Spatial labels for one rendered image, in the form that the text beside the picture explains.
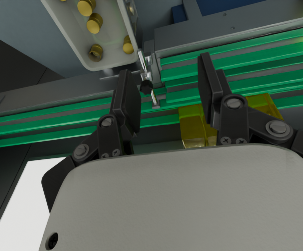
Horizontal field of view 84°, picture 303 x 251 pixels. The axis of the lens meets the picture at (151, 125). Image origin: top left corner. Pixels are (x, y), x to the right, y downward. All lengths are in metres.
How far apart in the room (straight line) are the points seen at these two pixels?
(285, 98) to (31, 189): 0.88
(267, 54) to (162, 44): 0.24
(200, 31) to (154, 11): 0.28
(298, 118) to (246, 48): 0.35
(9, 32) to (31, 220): 0.72
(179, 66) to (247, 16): 0.22
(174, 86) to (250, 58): 0.19
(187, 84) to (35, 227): 0.63
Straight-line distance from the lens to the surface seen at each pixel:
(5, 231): 0.79
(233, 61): 0.42
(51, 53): 0.93
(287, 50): 0.46
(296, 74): 0.53
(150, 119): 0.54
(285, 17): 0.54
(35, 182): 0.78
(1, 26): 0.96
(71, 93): 0.64
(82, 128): 0.64
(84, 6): 0.51
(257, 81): 0.49
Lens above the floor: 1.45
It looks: 36 degrees down
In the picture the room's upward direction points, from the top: 180 degrees counter-clockwise
